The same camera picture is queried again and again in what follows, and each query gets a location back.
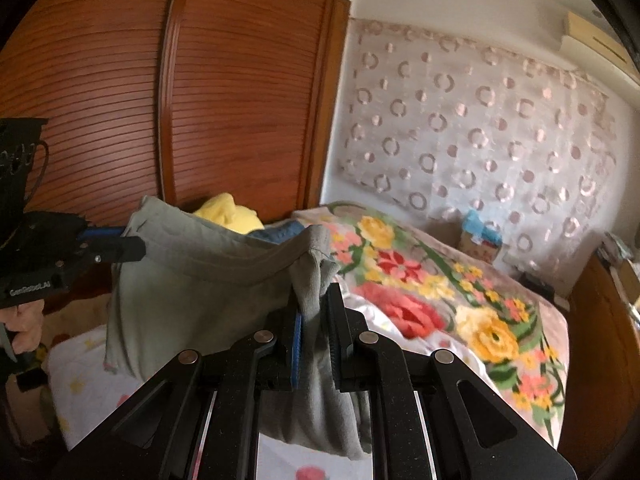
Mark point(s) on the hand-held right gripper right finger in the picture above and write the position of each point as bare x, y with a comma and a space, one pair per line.
340, 340

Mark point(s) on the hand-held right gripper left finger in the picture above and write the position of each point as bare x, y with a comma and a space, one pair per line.
296, 355

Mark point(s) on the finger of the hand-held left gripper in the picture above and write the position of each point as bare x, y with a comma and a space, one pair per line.
105, 232
120, 250

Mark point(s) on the grey-green pants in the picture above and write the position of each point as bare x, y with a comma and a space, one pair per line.
200, 290

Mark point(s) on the person's left hand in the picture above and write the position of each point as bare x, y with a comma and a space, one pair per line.
25, 325

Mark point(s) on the yellow plush cloth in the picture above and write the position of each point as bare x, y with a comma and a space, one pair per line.
227, 212

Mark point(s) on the floral blanket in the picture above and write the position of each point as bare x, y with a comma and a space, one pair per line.
450, 300

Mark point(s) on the blue denim garment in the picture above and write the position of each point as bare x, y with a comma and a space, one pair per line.
280, 232

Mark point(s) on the strawberry print bed sheet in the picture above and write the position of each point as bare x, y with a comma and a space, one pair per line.
80, 385

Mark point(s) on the blue tissue box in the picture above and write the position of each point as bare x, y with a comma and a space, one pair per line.
480, 237

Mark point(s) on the wooden slatted wardrobe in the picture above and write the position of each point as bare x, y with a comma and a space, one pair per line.
225, 85

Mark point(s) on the circle-patterned sheer cloth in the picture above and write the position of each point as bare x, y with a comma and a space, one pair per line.
475, 135

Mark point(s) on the wooden cabinet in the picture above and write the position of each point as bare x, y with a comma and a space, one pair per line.
595, 350

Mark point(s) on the pile of grey cloths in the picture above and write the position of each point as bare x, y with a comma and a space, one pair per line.
615, 247

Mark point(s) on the beige overhead box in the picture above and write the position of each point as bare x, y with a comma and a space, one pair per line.
597, 40

